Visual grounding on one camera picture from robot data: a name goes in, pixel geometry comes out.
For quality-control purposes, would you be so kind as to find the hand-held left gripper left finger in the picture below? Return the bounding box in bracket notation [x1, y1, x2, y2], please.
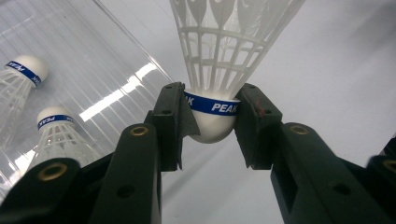
[88, 81, 201, 224]

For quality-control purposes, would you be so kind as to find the white shuttlecock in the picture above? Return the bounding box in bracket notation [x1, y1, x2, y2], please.
[26, 105, 104, 172]
[0, 54, 50, 150]
[169, 0, 306, 145]

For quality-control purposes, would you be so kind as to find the white table cover sheet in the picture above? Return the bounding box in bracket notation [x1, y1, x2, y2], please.
[99, 0, 396, 224]

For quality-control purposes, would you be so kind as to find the clear plastic container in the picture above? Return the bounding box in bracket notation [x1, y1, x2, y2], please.
[0, 0, 176, 203]

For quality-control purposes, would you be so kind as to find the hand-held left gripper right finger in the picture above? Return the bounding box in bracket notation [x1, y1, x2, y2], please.
[233, 82, 394, 224]

